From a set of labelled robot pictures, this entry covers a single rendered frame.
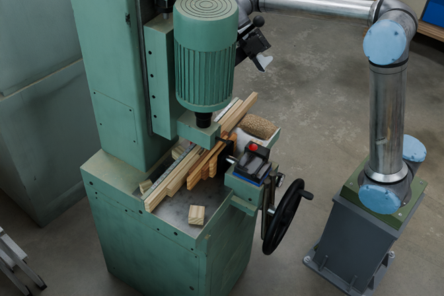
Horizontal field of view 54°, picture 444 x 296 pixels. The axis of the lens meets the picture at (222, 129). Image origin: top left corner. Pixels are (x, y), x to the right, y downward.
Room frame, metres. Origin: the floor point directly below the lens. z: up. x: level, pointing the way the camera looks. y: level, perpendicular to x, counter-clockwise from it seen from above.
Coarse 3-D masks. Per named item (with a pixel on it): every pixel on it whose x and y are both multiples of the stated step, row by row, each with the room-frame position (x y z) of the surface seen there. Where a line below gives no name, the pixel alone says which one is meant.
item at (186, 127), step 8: (184, 112) 1.11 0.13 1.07; (192, 112) 1.11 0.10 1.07; (176, 120) 1.07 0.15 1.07; (184, 120) 1.07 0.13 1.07; (192, 120) 1.07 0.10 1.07; (176, 128) 1.06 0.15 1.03; (184, 128) 1.05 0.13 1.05; (192, 128) 1.03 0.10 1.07; (200, 128) 1.03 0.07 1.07; (208, 128) 1.04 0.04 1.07; (216, 128) 1.04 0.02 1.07; (184, 136) 1.05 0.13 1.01; (192, 136) 1.03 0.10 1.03; (200, 136) 1.02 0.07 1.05; (208, 136) 1.00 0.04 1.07; (200, 144) 1.02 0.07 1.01; (208, 144) 1.00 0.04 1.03
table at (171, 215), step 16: (240, 144) 1.14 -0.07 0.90; (272, 144) 1.19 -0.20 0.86; (208, 176) 0.97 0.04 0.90; (224, 176) 0.98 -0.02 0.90; (176, 192) 0.89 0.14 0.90; (192, 192) 0.90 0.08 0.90; (208, 192) 0.90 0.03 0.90; (224, 192) 0.91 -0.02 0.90; (160, 208) 0.83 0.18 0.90; (176, 208) 0.83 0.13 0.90; (208, 208) 0.84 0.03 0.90; (224, 208) 0.87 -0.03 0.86; (240, 208) 0.88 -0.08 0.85; (256, 208) 0.87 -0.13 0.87; (160, 224) 0.79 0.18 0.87; (176, 224) 0.77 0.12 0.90; (192, 224) 0.77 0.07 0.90; (208, 224) 0.78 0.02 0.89; (192, 240) 0.73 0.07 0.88
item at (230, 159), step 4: (232, 144) 1.04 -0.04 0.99; (224, 148) 1.02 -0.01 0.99; (228, 148) 1.02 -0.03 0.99; (232, 148) 1.05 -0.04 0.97; (220, 152) 1.00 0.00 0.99; (224, 152) 1.00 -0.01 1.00; (228, 152) 1.02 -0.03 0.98; (232, 152) 1.05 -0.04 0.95; (220, 156) 0.98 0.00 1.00; (224, 156) 1.00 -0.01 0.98; (228, 156) 1.02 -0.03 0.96; (232, 156) 1.05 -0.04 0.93; (220, 160) 0.98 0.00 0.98; (224, 160) 1.00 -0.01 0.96; (228, 160) 1.00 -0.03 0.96; (232, 160) 1.00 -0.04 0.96; (236, 160) 1.00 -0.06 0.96; (220, 164) 0.98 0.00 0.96; (224, 164) 1.00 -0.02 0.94; (228, 164) 1.03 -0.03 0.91; (232, 164) 0.99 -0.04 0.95; (220, 168) 0.98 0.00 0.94; (224, 168) 1.00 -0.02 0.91; (216, 172) 0.99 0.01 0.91; (220, 172) 0.98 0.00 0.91
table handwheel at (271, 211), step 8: (296, 184) 0.92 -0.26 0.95; (304, 184) 0.98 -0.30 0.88; (288, 192) 0.88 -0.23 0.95; (296, 192) 0.98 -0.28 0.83; (288, 200) 0.86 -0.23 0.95; (296, 200) 0.99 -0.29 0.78; (272, 208) 0.91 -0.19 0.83; (280, 208) 0.83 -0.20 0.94; (288, 208) 0.92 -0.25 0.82; (296, 208) 0.98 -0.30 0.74; (280, 216) 0.81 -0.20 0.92; (288, 216) 0.87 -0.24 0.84; (272, 224) 0.79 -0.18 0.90; (280, 224) 0.87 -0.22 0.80; (288, 224) 0.87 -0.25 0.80; (272, 232) 0.78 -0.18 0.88; (280, 232) 0.86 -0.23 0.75; (264, 240) 0.77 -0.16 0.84; (272, 240) 0.85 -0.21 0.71; (280, 240) 0.87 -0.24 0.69; (264, 248) 0.76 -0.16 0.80; (272, 248) 0.81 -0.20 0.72
